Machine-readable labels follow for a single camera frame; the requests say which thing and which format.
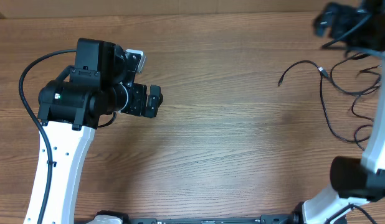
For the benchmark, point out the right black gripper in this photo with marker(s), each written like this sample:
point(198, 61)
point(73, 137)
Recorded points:
point(340, 16)

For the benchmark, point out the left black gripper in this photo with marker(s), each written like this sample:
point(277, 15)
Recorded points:
point(137, 107)

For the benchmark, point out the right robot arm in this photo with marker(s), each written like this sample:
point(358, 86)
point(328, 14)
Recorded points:
point(353, 182)

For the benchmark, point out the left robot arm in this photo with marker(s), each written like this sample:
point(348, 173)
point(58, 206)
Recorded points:
point(100, 82)

